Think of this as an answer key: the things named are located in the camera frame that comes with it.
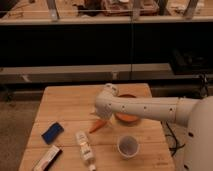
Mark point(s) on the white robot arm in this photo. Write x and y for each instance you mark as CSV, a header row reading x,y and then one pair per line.
x,y
195,114

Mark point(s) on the orange round plate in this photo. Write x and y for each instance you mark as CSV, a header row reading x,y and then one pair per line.
x,y
125,118

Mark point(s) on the white paper cup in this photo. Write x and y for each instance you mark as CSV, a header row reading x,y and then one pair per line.
x,y
127,146

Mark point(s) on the blue sponge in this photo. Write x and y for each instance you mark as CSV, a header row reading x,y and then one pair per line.
x,y
52,132

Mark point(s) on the white squeeze bottle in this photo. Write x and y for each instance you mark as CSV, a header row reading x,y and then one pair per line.
x,y
87,154

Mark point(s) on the black device on shelf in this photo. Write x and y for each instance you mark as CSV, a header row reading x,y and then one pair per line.
x,y
191,62

